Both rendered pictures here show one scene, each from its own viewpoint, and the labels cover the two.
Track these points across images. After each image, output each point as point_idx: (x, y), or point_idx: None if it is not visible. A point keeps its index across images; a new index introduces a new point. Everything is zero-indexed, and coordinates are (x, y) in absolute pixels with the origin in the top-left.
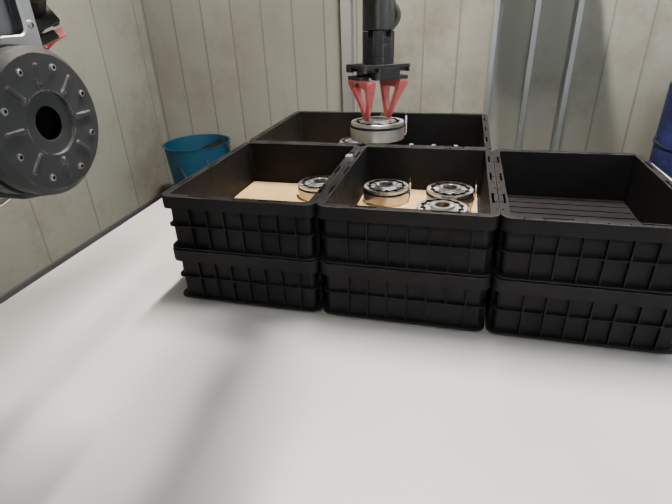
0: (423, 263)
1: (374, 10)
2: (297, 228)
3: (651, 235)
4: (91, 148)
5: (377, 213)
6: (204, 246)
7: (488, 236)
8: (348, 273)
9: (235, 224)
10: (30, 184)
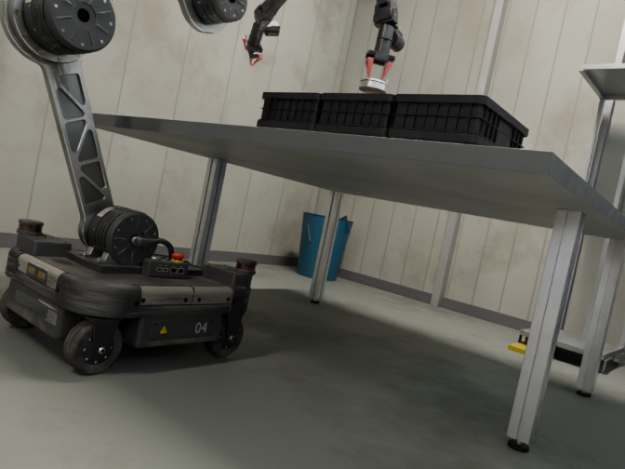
0: (359, 123)
1: (381, 29)
2: (312, 107)
3: (454, 99)
4: (240, 15)
5: (344, 94)
6: (271, 119)
7: (389, 107)
8: (325, 128)
9: (286, 106)
10: (219, 6)
